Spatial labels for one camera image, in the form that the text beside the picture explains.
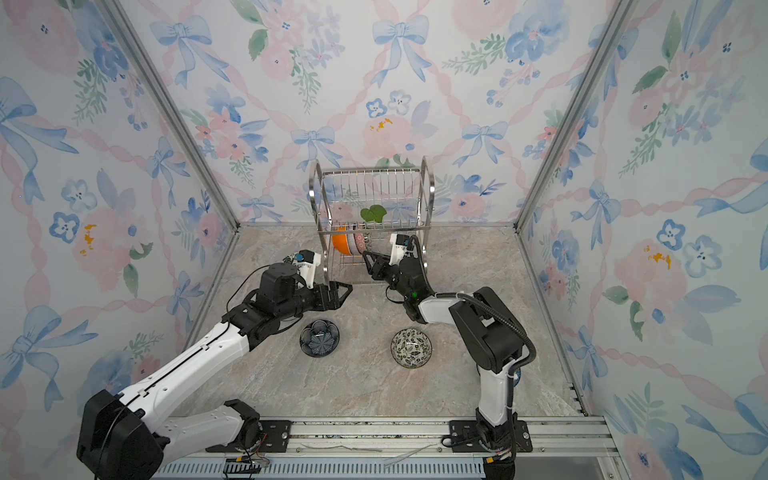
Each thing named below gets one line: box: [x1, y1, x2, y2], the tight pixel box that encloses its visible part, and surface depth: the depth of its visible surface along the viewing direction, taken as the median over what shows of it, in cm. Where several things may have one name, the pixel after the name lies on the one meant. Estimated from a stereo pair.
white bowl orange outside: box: [332, 226, 351, 256], surface depth 100 cm
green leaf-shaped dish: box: [360, 204, 387, 223], surface depth 87 cm
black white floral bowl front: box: [390, 328, 433, 369], surface depth 89 cm
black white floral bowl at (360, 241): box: [354, 232, 367, 254], surface depth 100 cm
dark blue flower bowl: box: [299, 319, 340, 358], surface depth 90 cm
